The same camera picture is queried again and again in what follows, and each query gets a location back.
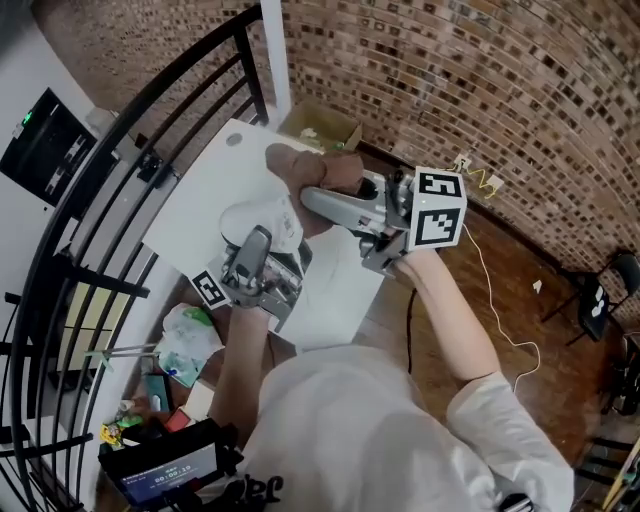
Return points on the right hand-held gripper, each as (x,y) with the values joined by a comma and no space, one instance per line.
(435,225)

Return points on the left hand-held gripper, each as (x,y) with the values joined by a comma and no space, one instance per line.
(250,297)

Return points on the white round device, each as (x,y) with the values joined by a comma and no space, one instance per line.
(250,220)

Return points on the brown cloth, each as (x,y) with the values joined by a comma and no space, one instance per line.
(310,165)

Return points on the person's right forearm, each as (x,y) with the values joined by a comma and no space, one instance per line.
(460,325)

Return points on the person's left forearm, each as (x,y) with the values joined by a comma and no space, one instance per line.
(240,360)

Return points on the cardboard box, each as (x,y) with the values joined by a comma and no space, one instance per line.
(310,120)

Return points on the white table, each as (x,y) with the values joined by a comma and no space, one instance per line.
(210,185)

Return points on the translucent plastic bag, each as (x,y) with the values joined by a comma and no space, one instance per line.
(192,335)

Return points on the grey table grommet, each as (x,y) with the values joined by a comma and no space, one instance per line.
(234,139)

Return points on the white box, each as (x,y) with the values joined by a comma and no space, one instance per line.
(200,400)

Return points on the white pillar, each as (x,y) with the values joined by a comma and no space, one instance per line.
(275,50)

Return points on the black metal railing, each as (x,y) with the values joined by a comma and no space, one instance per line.
(246,65)

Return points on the grey metal rod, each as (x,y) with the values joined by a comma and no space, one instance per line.
(130,351)

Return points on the teal box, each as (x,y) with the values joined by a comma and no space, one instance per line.
(157,390)

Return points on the red box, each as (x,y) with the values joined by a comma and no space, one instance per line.
(179,421)

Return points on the white paper scrap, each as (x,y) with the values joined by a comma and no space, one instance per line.
(537,286)

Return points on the green plastic toy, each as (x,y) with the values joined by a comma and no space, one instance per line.
(129,421)

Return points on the black screen device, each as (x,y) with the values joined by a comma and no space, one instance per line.
(165,460)

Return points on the sunflower bouquet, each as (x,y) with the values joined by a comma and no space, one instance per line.
(111,435)

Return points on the black folding chair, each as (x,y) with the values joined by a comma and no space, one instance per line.
(629,272)

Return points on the white wall socket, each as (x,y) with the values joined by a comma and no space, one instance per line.
(462,162)
(495,183)

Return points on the black wall panel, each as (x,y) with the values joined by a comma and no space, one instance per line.
(45,150)

